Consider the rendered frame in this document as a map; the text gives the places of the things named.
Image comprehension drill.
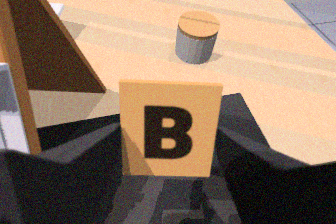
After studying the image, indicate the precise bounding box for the tan square tile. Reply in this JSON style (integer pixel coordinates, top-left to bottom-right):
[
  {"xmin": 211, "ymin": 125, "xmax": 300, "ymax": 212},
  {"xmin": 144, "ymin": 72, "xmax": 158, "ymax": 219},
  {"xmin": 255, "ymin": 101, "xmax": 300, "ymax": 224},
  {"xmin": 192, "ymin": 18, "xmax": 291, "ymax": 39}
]
[{"xmin": 119, "ymin": 79, "xmax": 223, "ymax": 177}]

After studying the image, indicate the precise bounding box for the white cylindrical canister with orange lid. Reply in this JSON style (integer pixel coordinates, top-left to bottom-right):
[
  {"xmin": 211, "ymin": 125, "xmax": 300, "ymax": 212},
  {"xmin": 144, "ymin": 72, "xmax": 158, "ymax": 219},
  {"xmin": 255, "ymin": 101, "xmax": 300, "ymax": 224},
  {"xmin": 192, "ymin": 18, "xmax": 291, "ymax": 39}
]
[{"xmin": 175, "ymin": 10, "xmax": 220, "ymax": 65}]

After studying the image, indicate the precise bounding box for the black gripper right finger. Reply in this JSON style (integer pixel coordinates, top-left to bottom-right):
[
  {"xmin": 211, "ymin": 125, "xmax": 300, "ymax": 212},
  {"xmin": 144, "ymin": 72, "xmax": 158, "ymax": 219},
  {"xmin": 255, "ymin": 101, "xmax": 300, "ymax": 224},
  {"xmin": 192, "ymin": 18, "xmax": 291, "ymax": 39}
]
[{"xmin": 214, "ymin": 126, "xmax": 336, "ymax": 224}]

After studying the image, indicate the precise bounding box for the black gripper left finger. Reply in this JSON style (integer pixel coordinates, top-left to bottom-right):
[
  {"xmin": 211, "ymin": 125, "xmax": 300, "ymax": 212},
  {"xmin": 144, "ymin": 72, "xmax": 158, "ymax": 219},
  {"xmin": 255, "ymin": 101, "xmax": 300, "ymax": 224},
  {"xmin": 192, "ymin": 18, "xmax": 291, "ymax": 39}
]
[{"xmin": 0, "ymin": 122, "xmax": 122, "ymax": 224}]

